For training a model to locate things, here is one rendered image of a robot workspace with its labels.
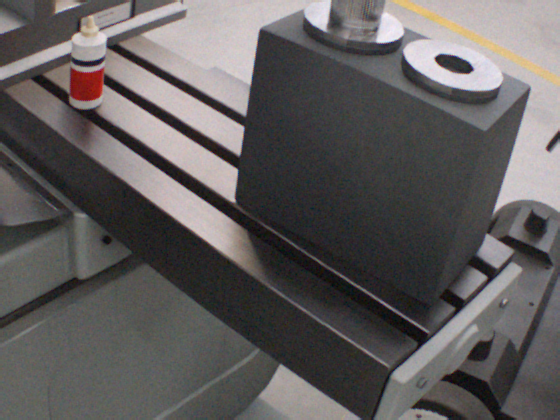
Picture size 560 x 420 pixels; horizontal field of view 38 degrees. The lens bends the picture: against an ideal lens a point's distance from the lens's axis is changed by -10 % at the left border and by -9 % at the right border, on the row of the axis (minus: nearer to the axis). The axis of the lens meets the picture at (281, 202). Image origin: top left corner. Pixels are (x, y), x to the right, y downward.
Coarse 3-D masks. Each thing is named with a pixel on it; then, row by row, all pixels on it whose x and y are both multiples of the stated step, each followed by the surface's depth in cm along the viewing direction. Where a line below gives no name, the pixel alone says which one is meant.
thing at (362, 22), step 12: (336, 0) 73; (348, 0) 72; (360, 0) 72; (372, 0) 72; (384, 0) 73; (336, 12) 73; (348, 12) 72; (360, 12) 72; (372, 12) 72; (348, 24) 73; (360, 24) 73; (372, 24) 73
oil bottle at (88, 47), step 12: (84, 36) 90; (96, 36) 91; (72, 48) 91; (84, 48) 90; (96, 48) 91; (72, 60) 92; (84, 60) 91; (96, 60) 91; (72, 72) 93; (84, 72) 92; (96, 72) 92; (72, 84) 93; (84, 84) 93; (96, 84) 93; (72, 96) 94; (84, 96) 94; (96, 96) 94; (84, 108) 95
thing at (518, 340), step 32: (512, 224) 145; (544, 224) 141; (544, 256) 140; (544, 288) 135; (512, 320) 128; (544, 320) 132; (480, 352) 116; (512, 352) 121; (544, 352) 126; (480, 384) 114; (512, 384) 119; (544, 384) 120; (512, 416) 114; (544, 416) 115
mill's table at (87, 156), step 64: (64, 64) 103; (128, 64) 104; (192, 64) 106; (0, 128) 100; (64, 128) 91; (128, 128) 93; (192, 128) 95; (64, 192) 94; (128, 192) 85; (192, 192) 89; (192, 256) 82; (256, 256) 79; (320, 256) 80; (512, 256) 85; (256, 320) 79; (320, 320) 74; (384, 320) 78; (448, 320) 77; (320, 384) 77; (384, 384) 72
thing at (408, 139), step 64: (256, 64) 76; (320, 64) 72; (384, 64) 72; (448, 64) 73; (256, 128) 79; (320, 128) 75; (384, 128) 71; (448, 128) 67; (512, 128) 74; (256, 192) 83; (320, 192) 78; (384, 192) 74; (448, 192) 70; (384, 256) 77; (448, 256) 73
